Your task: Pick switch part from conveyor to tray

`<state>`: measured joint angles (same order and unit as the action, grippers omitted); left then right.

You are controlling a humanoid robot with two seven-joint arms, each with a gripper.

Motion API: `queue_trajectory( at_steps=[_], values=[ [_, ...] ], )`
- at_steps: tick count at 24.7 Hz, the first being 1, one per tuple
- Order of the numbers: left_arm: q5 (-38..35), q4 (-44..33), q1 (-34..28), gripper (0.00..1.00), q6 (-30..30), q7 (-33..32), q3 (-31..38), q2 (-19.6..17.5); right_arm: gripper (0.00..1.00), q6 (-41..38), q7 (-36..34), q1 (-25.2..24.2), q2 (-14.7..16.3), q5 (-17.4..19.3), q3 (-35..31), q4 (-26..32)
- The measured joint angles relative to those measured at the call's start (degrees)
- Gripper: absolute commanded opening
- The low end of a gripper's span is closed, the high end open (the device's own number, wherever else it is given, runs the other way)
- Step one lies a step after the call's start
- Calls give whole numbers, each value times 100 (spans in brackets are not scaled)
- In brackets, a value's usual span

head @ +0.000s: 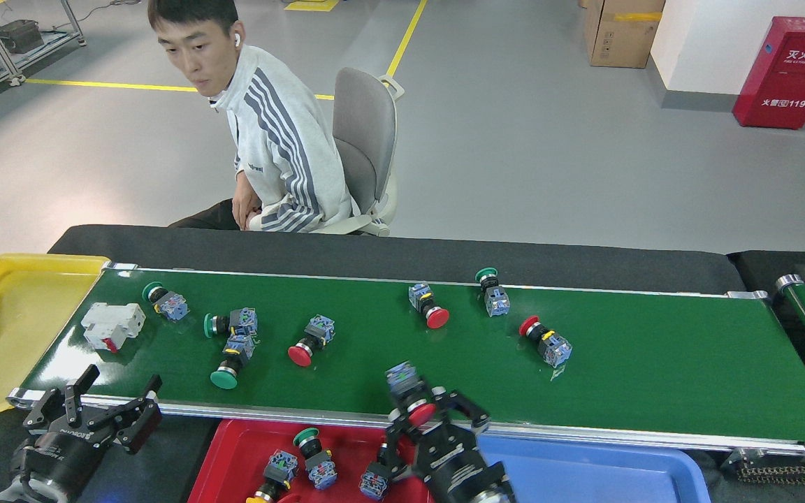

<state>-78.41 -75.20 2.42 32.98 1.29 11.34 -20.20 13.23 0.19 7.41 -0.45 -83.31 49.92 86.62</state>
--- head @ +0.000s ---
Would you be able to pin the person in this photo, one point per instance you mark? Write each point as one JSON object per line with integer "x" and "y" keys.
{"x": 284, "y": 140}

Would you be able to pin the metal frame rack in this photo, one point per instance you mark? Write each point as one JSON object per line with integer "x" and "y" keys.
{"x": 25, "y": 63}

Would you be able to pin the yellow push button switch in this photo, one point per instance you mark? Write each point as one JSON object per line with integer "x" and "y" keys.
{"x": 280, "y": 468}

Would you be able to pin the blue plastic tray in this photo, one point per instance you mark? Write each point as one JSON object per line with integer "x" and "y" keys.
{"x": 598, "y": 475}

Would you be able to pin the yellow plastic tray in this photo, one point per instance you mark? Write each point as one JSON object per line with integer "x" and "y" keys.
{"x": 25, "y": 349}

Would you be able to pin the white circuit breaker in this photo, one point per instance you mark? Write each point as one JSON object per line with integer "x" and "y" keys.
{"x": 112, "y": 323}

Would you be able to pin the green push button switch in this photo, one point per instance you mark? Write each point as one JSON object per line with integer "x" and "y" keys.
{"x": 243, "y": 321}
{"x": 223, "y": 378}
{"x": 322, "y": 471}
{"x": 172, "y": 306}
{"x": 497, "y": 302}

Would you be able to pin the brown cardboard box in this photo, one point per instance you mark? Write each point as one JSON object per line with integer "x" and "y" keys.
{"x": 619, "y": 35}

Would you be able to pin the red plastic tray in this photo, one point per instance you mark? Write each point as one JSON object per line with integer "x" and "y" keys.
{"x": 235, "y": 454}

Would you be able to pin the red push button switch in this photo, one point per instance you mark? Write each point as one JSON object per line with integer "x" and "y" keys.
{"x": 300, "y": 355}
{"x": 555, "y": 349}
{"x": 373, "y": 482}
{"x": 402, "y": 377}
{"x": 437, "y": 318}

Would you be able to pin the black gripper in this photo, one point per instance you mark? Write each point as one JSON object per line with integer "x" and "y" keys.
{"x": 458, "y": 468}
{"x": 60, "y": 457}

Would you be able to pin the person's left hand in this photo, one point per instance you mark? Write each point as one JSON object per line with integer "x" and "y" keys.
{"x": 245, "y": 202}

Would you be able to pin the grey office chair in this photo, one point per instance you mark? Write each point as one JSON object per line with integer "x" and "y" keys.
{"x": 367, "y": 126}

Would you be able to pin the long green conveyor belt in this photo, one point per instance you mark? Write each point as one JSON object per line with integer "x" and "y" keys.
{"x": 654, "y": 363}

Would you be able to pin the dark grey machine part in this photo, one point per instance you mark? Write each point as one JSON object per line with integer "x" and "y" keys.
{"x": 22, "y": 36}

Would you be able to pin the red fire extinguisher box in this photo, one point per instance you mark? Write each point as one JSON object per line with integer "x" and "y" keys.
{"x": 794, "y": 77}

